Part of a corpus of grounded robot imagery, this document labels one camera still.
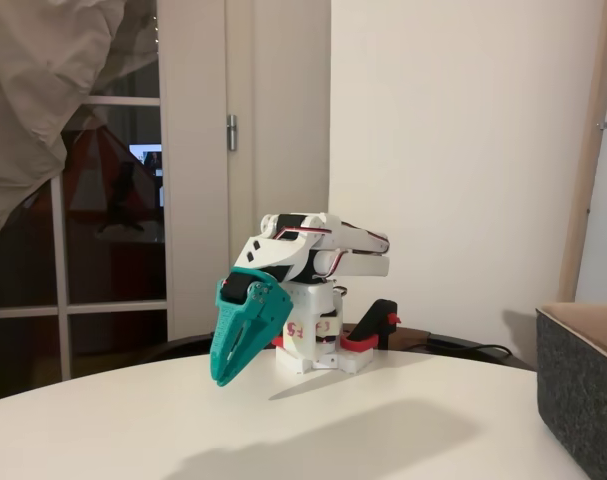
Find white glass door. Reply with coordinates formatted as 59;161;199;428
0;0;229;404

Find beige crumpled curtain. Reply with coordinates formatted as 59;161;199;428
0;0;159;261

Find red white wrist servo wire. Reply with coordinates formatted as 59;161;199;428
277;226;345;279

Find black clamp red trigger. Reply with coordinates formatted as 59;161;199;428
339;298;401;352

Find light wooden frame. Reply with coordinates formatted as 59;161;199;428
556;0;607;304

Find grey felt box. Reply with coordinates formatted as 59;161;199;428
535;301;607;480

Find dark brown wooden chair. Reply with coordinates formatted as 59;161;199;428
142;324;537;372

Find black power cable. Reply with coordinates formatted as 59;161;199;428
426;336;535;371

